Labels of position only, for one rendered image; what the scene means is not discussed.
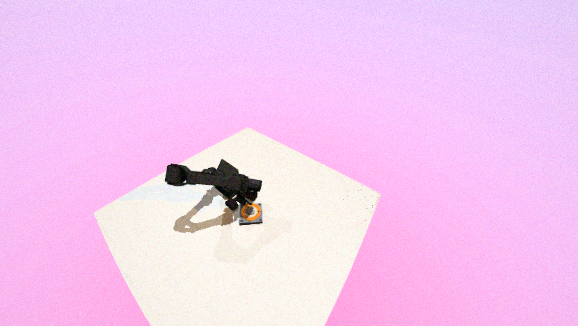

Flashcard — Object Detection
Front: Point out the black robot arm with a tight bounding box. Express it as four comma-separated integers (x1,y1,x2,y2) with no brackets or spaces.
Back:
165,163,262,205

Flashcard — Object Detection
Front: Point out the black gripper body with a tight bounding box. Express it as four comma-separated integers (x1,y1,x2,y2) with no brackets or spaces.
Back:
225,192,243,211

